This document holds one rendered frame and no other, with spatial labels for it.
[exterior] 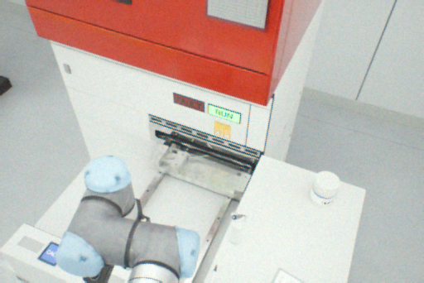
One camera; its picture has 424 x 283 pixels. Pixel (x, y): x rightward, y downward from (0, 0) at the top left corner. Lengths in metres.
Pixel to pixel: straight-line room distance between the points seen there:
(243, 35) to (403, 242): 1.76
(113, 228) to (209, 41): 0.61
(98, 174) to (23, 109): 2.49
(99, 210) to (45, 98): 2.55
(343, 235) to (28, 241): 0.90
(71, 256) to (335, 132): 2.43
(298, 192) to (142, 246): 0.75
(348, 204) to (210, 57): 0.62
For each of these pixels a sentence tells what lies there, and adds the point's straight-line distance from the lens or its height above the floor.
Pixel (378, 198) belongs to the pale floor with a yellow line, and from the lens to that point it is 2.64.
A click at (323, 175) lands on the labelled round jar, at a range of 1.25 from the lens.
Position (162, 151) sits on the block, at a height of 0.91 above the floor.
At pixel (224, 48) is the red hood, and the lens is 1.10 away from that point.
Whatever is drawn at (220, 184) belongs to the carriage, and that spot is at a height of 0.88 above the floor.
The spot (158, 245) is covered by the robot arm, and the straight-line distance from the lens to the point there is 0.65.
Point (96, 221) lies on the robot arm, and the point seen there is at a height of 1.44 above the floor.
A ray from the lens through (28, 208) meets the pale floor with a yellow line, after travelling 2.60.
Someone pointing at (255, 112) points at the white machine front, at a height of 1.14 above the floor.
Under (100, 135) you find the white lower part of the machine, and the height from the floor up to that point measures 0.74.
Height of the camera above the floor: 2.01
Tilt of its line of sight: 48 degrees down
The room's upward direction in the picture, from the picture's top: 2 degrees clockwise
